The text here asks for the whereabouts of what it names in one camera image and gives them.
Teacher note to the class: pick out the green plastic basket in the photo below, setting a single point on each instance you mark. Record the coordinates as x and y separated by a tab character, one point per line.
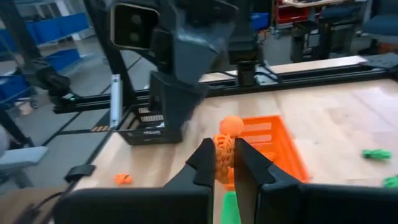
230	208

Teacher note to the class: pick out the blue box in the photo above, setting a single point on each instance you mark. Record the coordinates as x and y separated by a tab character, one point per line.
259	21

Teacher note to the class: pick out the orange plastic skeleton toy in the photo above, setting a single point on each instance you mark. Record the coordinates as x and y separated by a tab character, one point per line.
224	149
123	179

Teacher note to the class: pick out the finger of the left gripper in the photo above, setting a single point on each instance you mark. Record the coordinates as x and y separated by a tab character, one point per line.
180	102
156	93

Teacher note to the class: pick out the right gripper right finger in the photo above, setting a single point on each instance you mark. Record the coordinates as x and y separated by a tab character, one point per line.
295	205

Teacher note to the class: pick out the orange plastic basket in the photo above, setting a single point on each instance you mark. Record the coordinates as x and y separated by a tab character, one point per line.
280	146

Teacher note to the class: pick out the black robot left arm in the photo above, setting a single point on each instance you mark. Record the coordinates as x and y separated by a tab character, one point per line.
245	49

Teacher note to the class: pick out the blue seat office chair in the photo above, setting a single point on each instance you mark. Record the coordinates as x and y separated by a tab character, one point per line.
381	26

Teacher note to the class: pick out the red bin shelf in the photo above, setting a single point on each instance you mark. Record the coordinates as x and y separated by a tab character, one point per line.
292	14

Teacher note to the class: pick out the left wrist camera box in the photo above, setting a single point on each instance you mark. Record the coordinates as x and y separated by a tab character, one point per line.
133	28

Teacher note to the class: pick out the green plastic skeleton toy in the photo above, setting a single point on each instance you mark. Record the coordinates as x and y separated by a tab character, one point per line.
391	182
377	154

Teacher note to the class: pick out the wooden desk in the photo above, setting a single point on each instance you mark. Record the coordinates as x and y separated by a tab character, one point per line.
308	2

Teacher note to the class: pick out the light grey office chair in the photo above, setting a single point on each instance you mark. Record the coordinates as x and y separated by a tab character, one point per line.
21	155

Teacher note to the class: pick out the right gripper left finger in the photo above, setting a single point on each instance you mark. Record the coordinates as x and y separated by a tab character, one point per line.
155	205

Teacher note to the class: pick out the black plastic basket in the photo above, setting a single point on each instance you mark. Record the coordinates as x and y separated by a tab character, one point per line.
149	137

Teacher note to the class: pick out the black neighbouring robot arm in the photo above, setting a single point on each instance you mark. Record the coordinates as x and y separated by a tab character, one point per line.
53	81

